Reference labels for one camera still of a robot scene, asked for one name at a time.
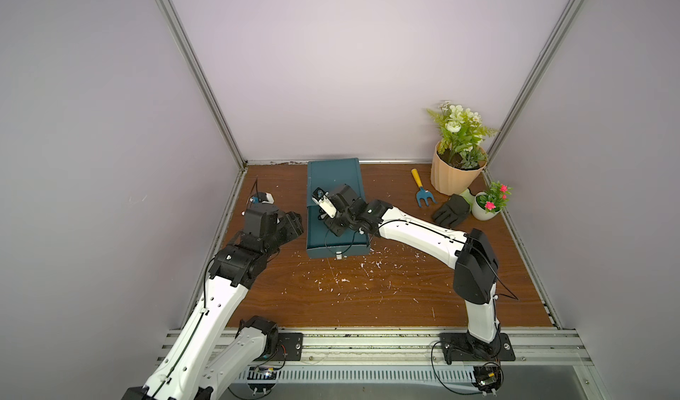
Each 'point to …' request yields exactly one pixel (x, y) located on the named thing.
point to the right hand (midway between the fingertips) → (330, 207)
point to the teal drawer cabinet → (328, 175)
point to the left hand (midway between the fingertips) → (297, 217)
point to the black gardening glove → (453, 212)
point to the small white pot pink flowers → (489, 203)
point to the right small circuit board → (488, 378)
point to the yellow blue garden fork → (422, 193)
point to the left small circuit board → (261, 380)
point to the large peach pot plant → (459, 156)
